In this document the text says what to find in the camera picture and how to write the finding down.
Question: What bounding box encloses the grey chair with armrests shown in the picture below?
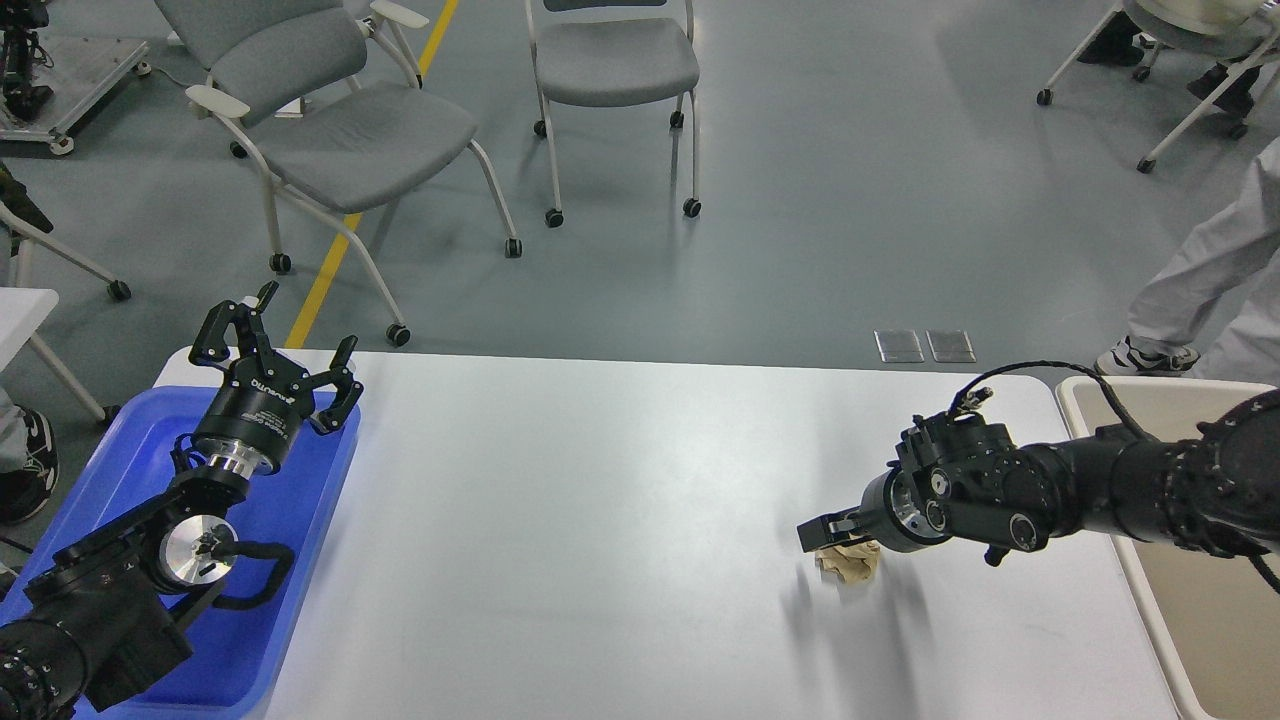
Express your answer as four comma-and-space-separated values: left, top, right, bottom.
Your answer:
157, 1, 522, 347

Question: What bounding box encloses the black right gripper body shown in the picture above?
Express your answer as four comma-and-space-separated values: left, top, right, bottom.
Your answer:
856, 468, 950, 553

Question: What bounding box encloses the white chair leg left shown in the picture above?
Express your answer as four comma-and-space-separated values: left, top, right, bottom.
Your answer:
1, 163, 132, 302

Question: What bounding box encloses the person in white trousers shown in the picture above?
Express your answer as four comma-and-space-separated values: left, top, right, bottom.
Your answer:
1093, 141, 1279, 386

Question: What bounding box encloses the blue plastic tray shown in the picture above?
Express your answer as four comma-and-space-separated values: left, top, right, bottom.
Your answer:
0, 386, 362, 720

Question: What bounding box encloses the metal cart platform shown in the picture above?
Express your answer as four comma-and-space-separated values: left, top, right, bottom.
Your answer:
1, 1, 151, 156

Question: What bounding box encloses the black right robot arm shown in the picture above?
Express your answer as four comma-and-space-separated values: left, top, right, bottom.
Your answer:
797, 391, 1279, 566

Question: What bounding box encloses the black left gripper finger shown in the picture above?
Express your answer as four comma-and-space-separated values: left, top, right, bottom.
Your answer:
300, 334, 364, 436
189, 281, 283, 380

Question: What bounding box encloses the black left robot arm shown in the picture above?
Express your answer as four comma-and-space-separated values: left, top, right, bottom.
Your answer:
3, 282, 364, 719

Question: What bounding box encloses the right floor socket plate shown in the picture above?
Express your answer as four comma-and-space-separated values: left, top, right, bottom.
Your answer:
925, 329, 977, 364

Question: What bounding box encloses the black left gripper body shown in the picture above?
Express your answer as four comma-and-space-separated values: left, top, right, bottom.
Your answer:
192, 352, 315, 477

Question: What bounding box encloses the grey chair centre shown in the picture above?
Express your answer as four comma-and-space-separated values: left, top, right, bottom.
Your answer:
524, 1, 701, 228

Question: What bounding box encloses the white frame chair right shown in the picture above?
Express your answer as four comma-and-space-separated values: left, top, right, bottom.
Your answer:
1036, 1, 1279, 174

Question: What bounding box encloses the brown paper ball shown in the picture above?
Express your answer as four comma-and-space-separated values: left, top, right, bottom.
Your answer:
814, 539, 882, 585

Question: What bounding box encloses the floor socket plate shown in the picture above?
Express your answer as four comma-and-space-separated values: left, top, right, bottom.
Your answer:
925, 329, 977, 364
874, 329, 925, 364

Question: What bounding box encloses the black shoe left edge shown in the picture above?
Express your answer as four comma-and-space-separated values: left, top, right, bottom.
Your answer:
1, 405, 59, 527

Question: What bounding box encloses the beige plastic bin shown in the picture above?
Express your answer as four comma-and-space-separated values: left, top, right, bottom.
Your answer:
1107, 377, 1279, 719

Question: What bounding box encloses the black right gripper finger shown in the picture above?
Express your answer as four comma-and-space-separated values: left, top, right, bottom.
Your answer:
797, 510, 869, 553

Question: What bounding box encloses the left floor socket plate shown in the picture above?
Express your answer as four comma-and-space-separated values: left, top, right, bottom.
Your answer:
874, 329, 925, 364

